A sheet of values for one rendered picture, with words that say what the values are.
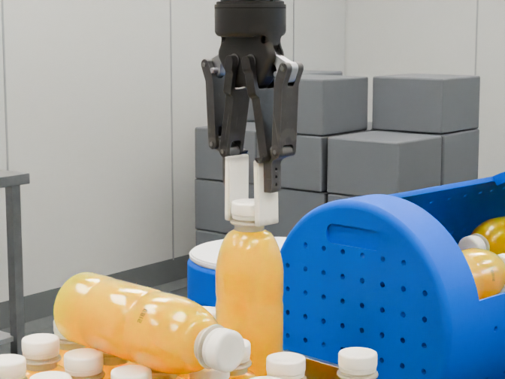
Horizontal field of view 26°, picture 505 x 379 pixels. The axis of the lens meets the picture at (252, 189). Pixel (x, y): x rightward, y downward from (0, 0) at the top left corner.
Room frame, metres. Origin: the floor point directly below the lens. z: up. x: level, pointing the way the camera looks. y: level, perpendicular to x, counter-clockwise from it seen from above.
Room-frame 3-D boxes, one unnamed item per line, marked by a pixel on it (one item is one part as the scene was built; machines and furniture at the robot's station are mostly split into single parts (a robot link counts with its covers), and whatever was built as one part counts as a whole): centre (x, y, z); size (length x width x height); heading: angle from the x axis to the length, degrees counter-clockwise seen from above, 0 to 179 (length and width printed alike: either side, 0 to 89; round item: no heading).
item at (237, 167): (1.18, 0.02, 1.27); 0.03 x 0.01 x 0.07; 134
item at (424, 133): (5.43, -0.41, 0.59); 1.20 x 0.80 x 1.19; 53
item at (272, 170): (1.13, -0.03, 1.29); 0.03 x 0.01 x 0.05; 44
